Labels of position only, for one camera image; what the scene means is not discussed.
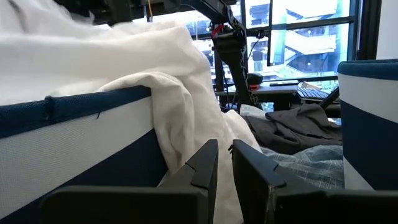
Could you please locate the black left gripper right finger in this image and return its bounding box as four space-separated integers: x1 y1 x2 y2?
231 139 398 224

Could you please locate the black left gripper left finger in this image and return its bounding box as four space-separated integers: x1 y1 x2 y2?
40 139 219 224

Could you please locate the light blue plaid shirt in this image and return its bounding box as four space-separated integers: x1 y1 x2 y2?
261 144 345 190

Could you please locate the dark grey garment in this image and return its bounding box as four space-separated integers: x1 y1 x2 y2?
242 103 343 156

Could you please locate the white cloth garment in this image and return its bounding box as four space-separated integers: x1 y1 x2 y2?
0 0 262 224

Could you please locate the navy white striped fabric bin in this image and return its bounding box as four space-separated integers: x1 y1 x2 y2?
0 85 169 224
337 58 398 191

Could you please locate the white folded garment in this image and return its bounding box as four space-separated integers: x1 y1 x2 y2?
239 104 267 121

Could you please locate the black keyboard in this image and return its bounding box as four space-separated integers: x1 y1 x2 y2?
297 86 331 101

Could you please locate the grey side desk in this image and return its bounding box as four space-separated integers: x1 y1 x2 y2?
214 83 301 111

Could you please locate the red black device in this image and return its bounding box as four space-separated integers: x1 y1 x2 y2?
247 73 264 91

